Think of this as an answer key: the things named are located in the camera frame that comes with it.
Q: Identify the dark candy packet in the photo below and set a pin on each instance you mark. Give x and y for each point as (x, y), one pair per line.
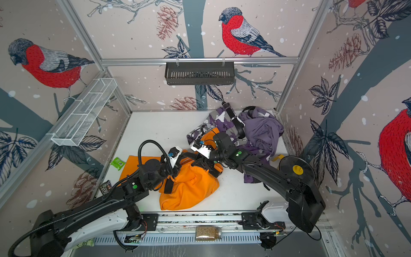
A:
(105, 187)

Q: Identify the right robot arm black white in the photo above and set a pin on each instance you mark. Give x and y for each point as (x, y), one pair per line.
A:
(298, 188)

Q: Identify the green snack bag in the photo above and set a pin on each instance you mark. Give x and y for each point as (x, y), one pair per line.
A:
(89, 243)

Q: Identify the small green packet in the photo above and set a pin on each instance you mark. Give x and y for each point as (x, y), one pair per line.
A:
(117, 163)

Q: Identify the yellow object beside spool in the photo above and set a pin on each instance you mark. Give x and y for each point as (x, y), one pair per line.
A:
(279, 157)

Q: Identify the white wire mesh basket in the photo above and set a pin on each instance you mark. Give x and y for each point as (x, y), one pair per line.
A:
(86, 110)

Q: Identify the orange trousers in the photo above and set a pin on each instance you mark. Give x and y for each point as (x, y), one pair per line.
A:
(191, 186)

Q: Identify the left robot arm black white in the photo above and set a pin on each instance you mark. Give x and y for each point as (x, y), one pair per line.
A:
(53, 234)

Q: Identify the jar of grains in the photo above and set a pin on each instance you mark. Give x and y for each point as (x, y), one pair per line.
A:
(208, 233)

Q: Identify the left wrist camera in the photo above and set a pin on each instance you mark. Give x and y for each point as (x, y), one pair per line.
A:
(174, 154)

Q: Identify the plain purple garment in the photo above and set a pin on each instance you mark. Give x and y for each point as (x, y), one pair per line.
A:
(262, 131)

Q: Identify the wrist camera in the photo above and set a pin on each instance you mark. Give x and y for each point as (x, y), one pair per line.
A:
(200, 147)
(174, 154)

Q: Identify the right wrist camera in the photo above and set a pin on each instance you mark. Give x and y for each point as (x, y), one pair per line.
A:
(200, 147)

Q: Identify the horizontal aluminium frame bar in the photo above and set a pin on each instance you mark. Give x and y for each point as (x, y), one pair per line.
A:
(108, 62)

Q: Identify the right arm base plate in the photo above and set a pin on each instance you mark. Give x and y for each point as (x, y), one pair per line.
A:
(255, 221)

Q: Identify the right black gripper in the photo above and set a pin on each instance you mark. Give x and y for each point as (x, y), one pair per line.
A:
(206, 164)

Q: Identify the black spool yellow hub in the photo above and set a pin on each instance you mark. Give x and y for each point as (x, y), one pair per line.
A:
(297, 170)

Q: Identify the purple camouflage trousers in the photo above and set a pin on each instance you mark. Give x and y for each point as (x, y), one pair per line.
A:
(219, 121)

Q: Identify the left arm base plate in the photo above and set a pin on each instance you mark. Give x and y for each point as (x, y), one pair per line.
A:
(145, 222)

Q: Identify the black perforated metal shelf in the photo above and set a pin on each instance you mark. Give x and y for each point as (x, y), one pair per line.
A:
(200, 73)

